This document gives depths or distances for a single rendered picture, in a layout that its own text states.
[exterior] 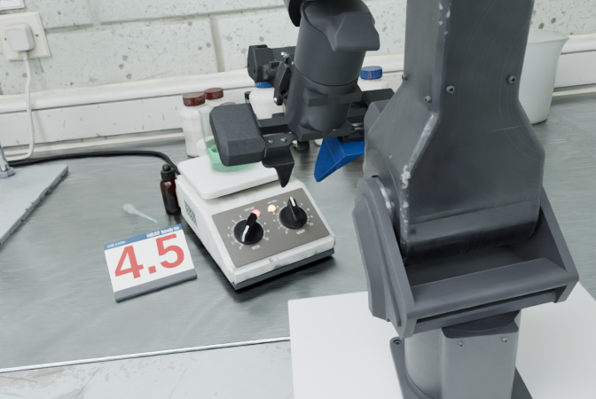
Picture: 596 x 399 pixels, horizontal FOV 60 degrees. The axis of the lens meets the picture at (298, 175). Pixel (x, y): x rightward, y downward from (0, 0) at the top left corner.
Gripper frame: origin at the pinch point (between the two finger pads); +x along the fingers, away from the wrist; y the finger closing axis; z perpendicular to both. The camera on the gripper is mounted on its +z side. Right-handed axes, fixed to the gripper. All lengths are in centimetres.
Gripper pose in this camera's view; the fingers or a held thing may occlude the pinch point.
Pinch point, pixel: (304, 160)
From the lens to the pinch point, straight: 52.9
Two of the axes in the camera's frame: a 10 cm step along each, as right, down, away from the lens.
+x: -1.5, 6.4, 7.5
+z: -3.0, -7.5, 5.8
